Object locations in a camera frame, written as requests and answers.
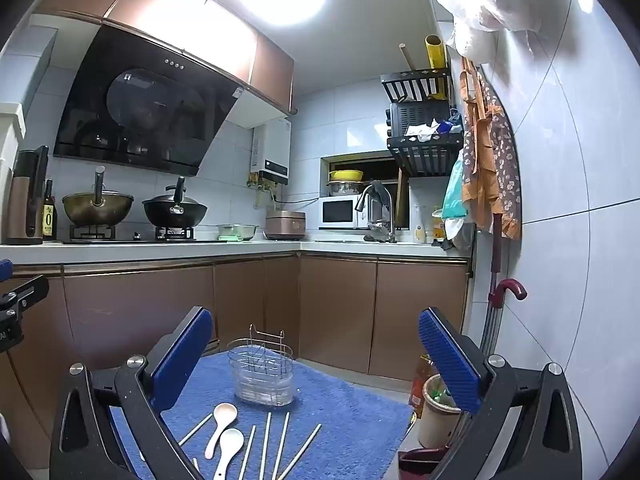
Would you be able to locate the yellow bottle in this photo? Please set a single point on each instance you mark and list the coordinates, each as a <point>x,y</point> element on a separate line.
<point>438,227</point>

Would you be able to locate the steel faucet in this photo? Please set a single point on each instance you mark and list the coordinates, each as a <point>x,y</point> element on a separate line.
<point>387,220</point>

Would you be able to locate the white microwave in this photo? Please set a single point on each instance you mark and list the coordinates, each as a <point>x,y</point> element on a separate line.
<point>340,211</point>

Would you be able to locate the yellow wrap roll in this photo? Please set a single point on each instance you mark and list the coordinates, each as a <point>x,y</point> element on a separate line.
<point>436,55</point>

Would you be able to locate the copper upper cabinets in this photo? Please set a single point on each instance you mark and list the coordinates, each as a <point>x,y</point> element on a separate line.
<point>270,70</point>

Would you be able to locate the beige trash bin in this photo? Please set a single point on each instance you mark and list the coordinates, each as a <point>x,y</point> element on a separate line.
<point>435,425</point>

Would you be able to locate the steel basin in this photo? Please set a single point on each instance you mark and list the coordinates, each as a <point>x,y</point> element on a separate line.
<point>345,188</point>

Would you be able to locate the white ceramic spoon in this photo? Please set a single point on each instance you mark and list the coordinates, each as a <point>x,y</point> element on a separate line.
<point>230,442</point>
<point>224,415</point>

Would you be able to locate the blue fluffy mat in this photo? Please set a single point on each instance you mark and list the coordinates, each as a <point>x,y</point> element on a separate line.
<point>340,410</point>

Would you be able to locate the white water heater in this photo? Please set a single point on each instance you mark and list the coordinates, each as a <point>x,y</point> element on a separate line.
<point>272,145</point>

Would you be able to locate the cooking oil bottle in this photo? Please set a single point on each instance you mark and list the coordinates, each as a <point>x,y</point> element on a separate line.
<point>420,385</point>

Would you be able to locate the black wok with lid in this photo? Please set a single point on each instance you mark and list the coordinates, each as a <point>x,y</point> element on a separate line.
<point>175,212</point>

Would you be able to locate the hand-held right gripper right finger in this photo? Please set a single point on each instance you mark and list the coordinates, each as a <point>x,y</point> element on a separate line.
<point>450,360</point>

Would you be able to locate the dark soy sauce bottle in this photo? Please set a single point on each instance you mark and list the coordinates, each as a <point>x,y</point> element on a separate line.
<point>48,215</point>

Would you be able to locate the black wall rack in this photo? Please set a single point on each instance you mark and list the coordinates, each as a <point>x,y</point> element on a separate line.
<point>425,155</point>

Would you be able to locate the black range hood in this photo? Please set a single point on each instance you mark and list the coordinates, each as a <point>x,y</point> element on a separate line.
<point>150,110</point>

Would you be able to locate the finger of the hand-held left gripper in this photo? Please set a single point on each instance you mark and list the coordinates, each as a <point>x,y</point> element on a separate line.
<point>5,269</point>
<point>27,295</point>

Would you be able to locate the yellow pot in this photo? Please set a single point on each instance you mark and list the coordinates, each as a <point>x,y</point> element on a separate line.
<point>346,175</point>

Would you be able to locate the orange floral apron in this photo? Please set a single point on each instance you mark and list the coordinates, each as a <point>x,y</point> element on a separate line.
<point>487,160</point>

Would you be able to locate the steel bowl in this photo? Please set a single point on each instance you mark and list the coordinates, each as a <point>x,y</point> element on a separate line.
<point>237,232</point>

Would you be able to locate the dark red bin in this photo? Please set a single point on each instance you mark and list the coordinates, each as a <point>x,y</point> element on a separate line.
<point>420,465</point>

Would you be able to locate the gas stove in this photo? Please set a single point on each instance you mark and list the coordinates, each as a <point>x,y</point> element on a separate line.
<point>125,237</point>

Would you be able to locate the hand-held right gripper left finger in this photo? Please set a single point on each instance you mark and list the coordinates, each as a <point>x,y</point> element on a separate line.
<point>180,355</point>

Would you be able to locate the wooden rolling pin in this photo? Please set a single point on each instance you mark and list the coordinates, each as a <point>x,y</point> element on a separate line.
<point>406,55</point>

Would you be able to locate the brown rice cooker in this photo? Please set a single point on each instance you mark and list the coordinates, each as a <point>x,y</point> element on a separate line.
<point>285,225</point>

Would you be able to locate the white dish soap bottle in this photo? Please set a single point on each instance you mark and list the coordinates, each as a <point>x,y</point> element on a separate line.
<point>419,227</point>

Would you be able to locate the white plastic bags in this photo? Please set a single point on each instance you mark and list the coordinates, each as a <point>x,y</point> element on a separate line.
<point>480,0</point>

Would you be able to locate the teal plastic bag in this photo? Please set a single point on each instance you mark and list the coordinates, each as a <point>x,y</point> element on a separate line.
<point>454,195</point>

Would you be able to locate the brass wok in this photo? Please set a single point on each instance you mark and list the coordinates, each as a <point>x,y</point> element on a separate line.
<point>95,210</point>

